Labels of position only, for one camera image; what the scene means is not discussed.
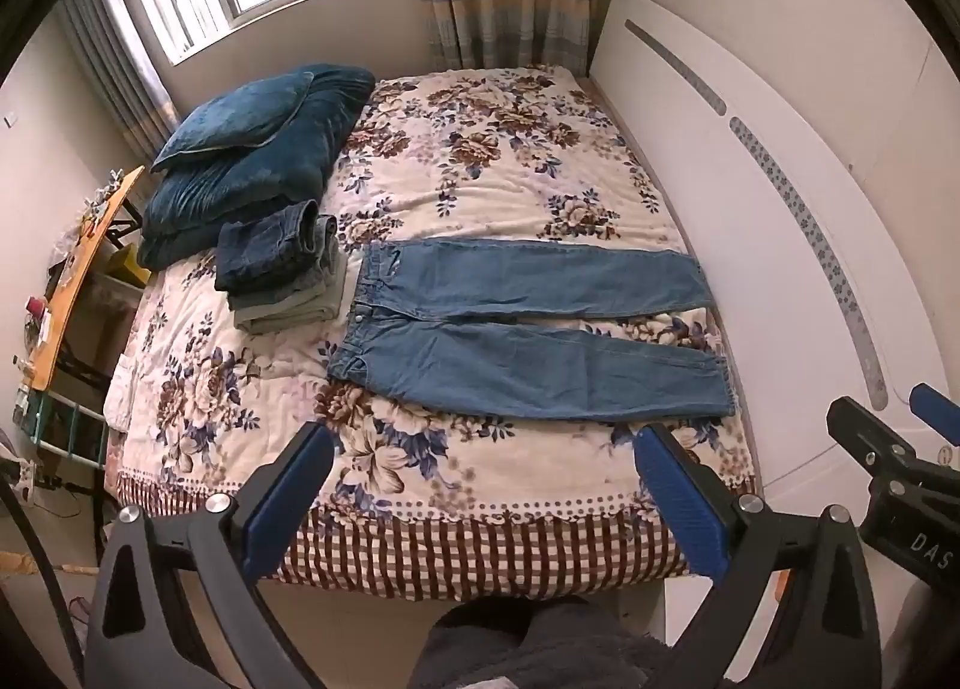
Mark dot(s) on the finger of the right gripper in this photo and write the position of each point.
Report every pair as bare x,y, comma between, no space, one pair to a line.
870,442
937,411

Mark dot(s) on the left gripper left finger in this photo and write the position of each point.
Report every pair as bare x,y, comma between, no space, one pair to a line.
142,632

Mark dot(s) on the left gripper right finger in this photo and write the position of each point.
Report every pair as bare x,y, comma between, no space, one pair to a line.
825,630

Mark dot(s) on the blue denim jeans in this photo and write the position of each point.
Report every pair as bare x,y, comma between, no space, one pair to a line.
484,327

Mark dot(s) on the white bed headboard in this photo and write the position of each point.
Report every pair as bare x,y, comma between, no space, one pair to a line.
814,299

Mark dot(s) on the floral bed blanket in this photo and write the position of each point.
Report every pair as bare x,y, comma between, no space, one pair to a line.
422,504

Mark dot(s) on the person's dark trousers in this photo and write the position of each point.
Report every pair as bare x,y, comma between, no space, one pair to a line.
516,642

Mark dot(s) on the red cup on table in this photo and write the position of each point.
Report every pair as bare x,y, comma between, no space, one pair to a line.
36,307

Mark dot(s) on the pale green folded pants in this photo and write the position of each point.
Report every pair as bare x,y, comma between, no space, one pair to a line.
315,296

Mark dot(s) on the yellow box under table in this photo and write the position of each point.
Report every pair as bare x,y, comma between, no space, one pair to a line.
123,265

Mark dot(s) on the dark folded jeans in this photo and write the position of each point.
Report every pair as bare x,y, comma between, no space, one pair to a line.
269,251

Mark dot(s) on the orange wooden side table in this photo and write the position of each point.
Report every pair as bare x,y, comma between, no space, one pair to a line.
109,220

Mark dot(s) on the teal folded duvet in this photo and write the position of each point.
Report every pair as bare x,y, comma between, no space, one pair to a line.
194,201

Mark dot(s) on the teal velvet pillow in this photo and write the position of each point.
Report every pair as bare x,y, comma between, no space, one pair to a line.
245,118

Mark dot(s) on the left grey-green curtain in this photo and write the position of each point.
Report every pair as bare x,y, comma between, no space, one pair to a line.
108,46

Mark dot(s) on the green wire rack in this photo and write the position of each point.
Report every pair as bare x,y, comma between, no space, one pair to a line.
63,427

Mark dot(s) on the wall switch plate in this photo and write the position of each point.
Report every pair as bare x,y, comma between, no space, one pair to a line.
9,120

